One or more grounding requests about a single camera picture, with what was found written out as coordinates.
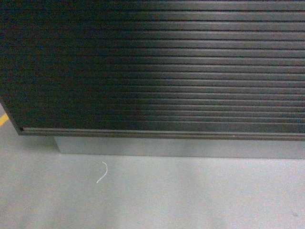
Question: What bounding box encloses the black checkout counter cabinet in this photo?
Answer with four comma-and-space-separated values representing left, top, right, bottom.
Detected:
0, 0, 305, 159

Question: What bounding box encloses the white string scrap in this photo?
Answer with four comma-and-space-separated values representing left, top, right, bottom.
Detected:
96, 161, 108, 184

